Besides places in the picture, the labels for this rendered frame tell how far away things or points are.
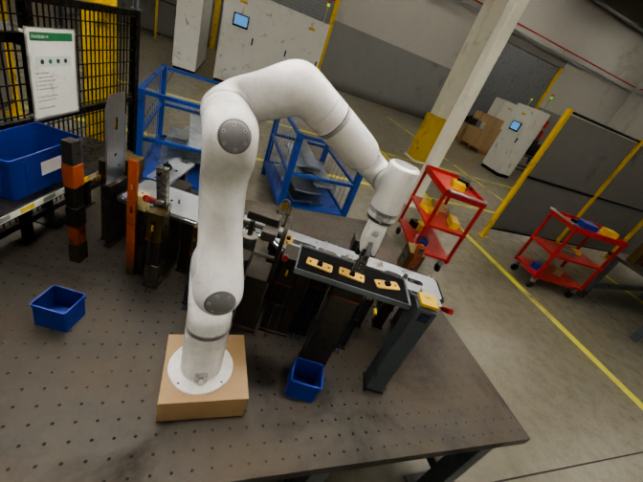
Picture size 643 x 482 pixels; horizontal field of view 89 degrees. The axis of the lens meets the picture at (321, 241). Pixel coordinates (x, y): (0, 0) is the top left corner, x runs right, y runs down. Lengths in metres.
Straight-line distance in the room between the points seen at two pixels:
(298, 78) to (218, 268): 0.43
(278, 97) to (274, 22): 8.43
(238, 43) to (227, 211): 8.41
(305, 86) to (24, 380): 1.09
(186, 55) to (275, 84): 8.45
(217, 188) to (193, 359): 0.52
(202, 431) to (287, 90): 0.94
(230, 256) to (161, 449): 0.59
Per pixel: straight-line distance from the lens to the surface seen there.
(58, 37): 1.68
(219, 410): 1.14
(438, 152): 5.30
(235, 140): 0.61
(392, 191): 0.86
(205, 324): 0.93
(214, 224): 0.75
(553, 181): 6.04
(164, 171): 1.22
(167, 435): 1.15
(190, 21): 9.03
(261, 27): 9.08
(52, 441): 1.18
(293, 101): 0.68
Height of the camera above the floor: 1.73
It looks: 30 degrees down
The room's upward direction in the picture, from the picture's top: 22 degrees clockwise
